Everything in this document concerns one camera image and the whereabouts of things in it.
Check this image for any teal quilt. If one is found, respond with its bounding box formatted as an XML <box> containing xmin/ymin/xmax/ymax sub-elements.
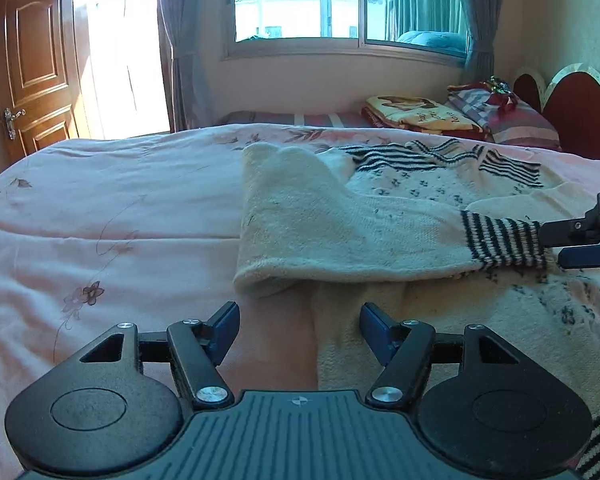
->
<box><xmin>396</xmin><ymin>30</ymin><xmax>468</xmax><ymax>57</ymax></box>

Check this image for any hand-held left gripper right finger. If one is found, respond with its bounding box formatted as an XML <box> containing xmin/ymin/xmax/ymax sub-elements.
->
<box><xmin>359</xmin><ymin>302</ymin><xmax>523</xmax><ymax>409</ymax></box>

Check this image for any red colourful ornament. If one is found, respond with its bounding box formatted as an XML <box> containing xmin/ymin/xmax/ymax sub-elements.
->
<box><xmin>482</xmin><ymin>75</ymin><xmax>518</xmax><ymax>111</ymax></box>

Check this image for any metal door handle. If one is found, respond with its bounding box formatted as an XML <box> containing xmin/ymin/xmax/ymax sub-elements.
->
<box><xmin>2</xmin><ymin>107</ymin><xmax>27</xmax><ymax>140</ymax></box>

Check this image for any pink floral bedspread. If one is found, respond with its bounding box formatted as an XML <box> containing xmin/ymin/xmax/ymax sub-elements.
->
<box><xmin>0</xmin><ymin>124</ymin><xmax>600</xmax><ymax>480</ymax></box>

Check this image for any striped pillow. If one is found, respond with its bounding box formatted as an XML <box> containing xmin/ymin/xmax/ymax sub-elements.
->
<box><xmin>447</xmin><ymin>82</ymin><xmax>563</xmax><ymax>151</ymax></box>

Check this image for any red white headboard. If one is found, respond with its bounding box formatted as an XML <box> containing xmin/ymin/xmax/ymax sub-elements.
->
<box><xmin>511</xmin><ymin>62</ymin><xmax>600</xmax><ymax>163</ymax></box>

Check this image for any brown wooden door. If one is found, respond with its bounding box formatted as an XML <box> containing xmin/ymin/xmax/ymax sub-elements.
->
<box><xmin>0</xmin><ymin>0</ymin><xmax>93</xmax><ymax>163</ymax></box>

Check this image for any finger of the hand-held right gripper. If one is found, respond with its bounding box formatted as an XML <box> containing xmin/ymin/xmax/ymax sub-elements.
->
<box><xmin>557</xmin><ymin>245</ymin><xmax>600</xmax><ymax>275</ymax></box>
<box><xmin>537</xmin><ymin>190</ymin><xmax>600</xmax><ymax>249</ymax></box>

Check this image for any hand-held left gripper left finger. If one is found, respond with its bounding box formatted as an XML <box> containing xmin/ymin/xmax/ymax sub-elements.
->
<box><xmin>79</xmin><ymin>301</ymin><xmax>241</xmax><ymax>409</ymax></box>

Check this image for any grey curtain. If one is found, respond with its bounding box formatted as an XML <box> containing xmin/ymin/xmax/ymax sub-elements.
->
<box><xmin>156</xmin><ymin>0</ymin><xmax>216</xmax><ymax>133</ymax></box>
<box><xmin>450</xmin><ymin>0</ymin><xmax>511</xmax><ymax>83</ymax></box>

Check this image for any yellow printed folded blanket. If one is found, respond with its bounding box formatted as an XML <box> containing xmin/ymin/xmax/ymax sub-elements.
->
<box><xmin>362</xmin><ymin>94</ymin><xmax>493</xmax><ymax>141</ymax></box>

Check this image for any sliding glass window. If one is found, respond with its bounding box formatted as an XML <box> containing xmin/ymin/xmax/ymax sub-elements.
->
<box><xmin>222</xmin><ymin>0</ymin><xmax>473</xmax><ymax>68</ymax></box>

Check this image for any white striped knit sweater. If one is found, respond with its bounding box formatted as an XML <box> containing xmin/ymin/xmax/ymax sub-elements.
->
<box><xmin>232</xmin><ymin>140</ymin><xmax>600</xmax><ymax>480</ymax></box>

